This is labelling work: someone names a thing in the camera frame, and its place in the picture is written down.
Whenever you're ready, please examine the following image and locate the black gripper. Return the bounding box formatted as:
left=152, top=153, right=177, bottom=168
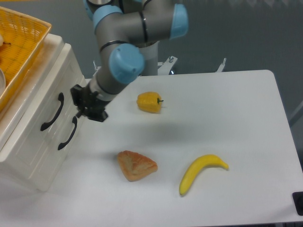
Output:
left=70, top=84, right=108, bottom=122

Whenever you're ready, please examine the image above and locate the white drawer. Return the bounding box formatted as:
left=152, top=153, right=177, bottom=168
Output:
left=0, top=44, right=86, bottom=166

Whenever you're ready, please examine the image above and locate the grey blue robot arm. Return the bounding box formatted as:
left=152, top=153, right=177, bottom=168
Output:
left=71, top=0, right=188, bottom=122

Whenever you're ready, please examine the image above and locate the white drawer cabinet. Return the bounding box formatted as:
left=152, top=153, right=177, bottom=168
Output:
left=0, top=34, right=86, bottom=191

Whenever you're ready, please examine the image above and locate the yellow bell pepper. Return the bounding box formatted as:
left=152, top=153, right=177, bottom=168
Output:
left=136, top=92, right=164, bottom=114

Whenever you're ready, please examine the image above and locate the grey bowl in basket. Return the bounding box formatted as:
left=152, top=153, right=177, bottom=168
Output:
left=0, top=70, right=6, bottom=96

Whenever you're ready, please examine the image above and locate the triangular pastry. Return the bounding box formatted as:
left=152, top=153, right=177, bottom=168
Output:
left=117, top=150, right=158, bottom=182

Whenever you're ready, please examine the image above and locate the yellow woven basket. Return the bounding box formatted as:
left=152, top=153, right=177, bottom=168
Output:
left=0, top=7, right=52, bottom=110

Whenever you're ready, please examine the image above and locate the pale fruit in basket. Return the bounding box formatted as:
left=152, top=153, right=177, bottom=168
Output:
left=0, top=35, right=11, bottom=47

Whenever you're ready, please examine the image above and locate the yellow banana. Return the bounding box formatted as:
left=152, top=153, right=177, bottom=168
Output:
left=179, top=154, right=229, bottom=196

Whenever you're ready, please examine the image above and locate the black object at table edge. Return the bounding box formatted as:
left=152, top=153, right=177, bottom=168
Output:
left=292, top=192, right=303, bottom=216

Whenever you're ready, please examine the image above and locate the black top drawer handle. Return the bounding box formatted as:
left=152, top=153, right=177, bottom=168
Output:
left=40, top=92, right=65, bottom=132

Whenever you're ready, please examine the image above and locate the black drawer handle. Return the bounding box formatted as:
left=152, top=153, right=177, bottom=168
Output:
left=40, top=92, right=65, bottom=132
left=57, top=116, right=78, bottom=150

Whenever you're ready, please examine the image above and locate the black lower drawer handle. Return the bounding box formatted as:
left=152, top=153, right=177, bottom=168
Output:
left=57, top=116, right=78, bottom=150

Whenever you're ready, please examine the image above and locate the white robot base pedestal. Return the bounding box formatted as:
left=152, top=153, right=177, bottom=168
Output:
left=139, top=42, right=159, bottom=76

